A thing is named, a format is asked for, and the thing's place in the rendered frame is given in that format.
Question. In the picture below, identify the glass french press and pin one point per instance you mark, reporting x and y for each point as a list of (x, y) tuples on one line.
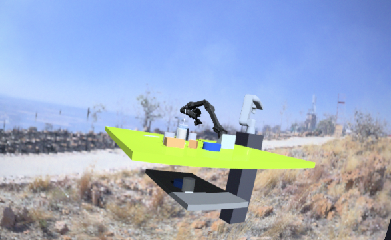
[(183, 130)]

